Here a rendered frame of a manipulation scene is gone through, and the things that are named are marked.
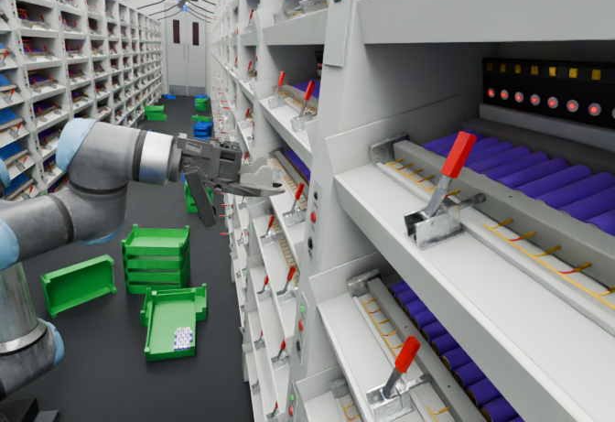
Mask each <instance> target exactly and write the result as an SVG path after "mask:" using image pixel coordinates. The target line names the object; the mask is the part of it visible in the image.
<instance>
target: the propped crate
mask: <svg viewBox="0 0 615 422"><path fill-rule="evenodd" d="M186 327H190V330H192V342H191V343H190V344H189V349H187V350H179V351H174V346H175V342H174V339H175V332H176V331H177V329H178V328H181V329H182V328H186ZM195 328H196V288H193V289H191V292H186V293H174V294H163V295H157V294H156V292H152V301H151V309H150V315H149V322H148V330H147V337H146V347H145V357H146V361H147V362H149V361H155V360H163V359H170V358H178V357H185V356H192V355H195V334H196V332H195Z"/></svg>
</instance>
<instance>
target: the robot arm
mask: <svg viewBox="0 0 615 422"><path fill-rule="evenodd" d="M97 121H98V120H87V119H81V118H74V119H72V120H70V121H69V122H68V123H67V124H66V125H65V127H64V129H63V131H62V133H61V135H60V138H59V142H58V146H57V152H56V162H57V163H56V165H57V168H58V169H60V170H61V171H63V172H66V171H69V188H68V189H65V190H62V191H57V192H53V193H50V194H45V195H42V196H38V197H35V198H31V199H27V200H21V201H17V202H12V201H8V200H5V193H4V189H5V188H7V187H9V186H10V184H11V182H10V181H11V178H10V175H9V172H8V170H7V168H6V166H5V164H4V162H3V161H2V159H1V158H0V402H1V401H2V400H4V399H6V398H7V397H9V396H10V395H12V394H13V393H15V392H16V391H18V390H20V389H21V388H23V387H24V386H26V385H28V384H30V383H31V382H33V381H34V380H36V379H38V378H39V377H40V376H41V375H43V374H45V373H48V372H49V371H50V370H51V369H52V368H54V367H55V366H57V365H58V364H59V363H60V362H61V361H62V359H63V357H64V345H63V341H62V338H61V337H60V335H59V332H58V331H56V328H55V327H54V326H53V325H52V324H51V323H49V322H45V321H44V320H43V319H38V318H36V314H35V310H34V308H33V304H32V300H31V296H30V294H29V290H28V286H27V281H26V277H25V273H24V269H23V266H22V263H21V262H22V261H25V260H27V259H29V258H32V257H34V256H37V255H40V254H44V253H46V252H48V251H51V250H54V249H57V248H59V247H61V246H64V245H66V244H71V243H75V242H78V243H83V244H98V243H106V242H109V241H111V240H112V239H113V238H115V237H116V236H117V235H118V234H119V233H120V232H121V231H122V229H123V227H124V221H125V217H126V210H125V205H126V196H127V186H128V180H130V181H136V182H143V183H148V184H154V185H160V186H165V185H166V184H167V179H169V181H172V182H177V179H178V173H179V172H182V173H184V177H185V179H186V181H187V183H188V186H189V190H190V193H191V195H192V198H193V200H194V202H195V204H196V207H197V209H198V212H197V214H198V217H199V219H200V220H201V221H202V222H203V225H204V227H210V226H212V225H215V224H216V223H217V221H216V217H217V210H216V208H215V206H213V205H212V204H211V201H210V197H209V194H208V192H207V190H206V187H207V188H209V189H211V190H215V191H218V192H222V193H230V194H233V195H237V196H244V197H270V196H276V195H280V194H283V193H285V192H286V190H285V189H280V188H279V187H282V185H283V184H282V183H280V182H277V181H275V180H273V175H272V169H271V168H270V167H269V166H267V160H266V159H265V158H264V157H258V158H257V159H256V160H255V162H254V163H253V164H252V165H251V166H242V156H243V151H242V149H241V146H240V145H239V144H240V143H236V142H233V141H228V140H223V139H219V138H214V137H209V138H208V139H207V140H203V139H198V138H194V137H189V136H187V134H182V133H179V134H178V142H176V144H174V137H173V136H171V135H162V134H158V133H153V132H147V131H143V130H138V129H134V128H129V127H124V126H120V125H115V124H107V123H102V122H97ZM210 138H212V139H210ZM208 140H210V141H208ZM185 160H188V161H189V162H185Z"/></svg>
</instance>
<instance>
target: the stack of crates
mask: <svg viewBox="0 0 615 422"><path fill-rule="evenodd" d="M121 243H122V253H123V262H124V281H125V291H126V294H146V288H147V287H150V288H151V291H158V290H170V289H183V288H186V286H187V283H188V280H189V275H190V255H189V226H186V227H185V230H180V229H148V228H137V224H134V225H133V230H132V232H131V233H130V234H129V236H128V237H127V239H126V240H122V241H121Z"/></svg>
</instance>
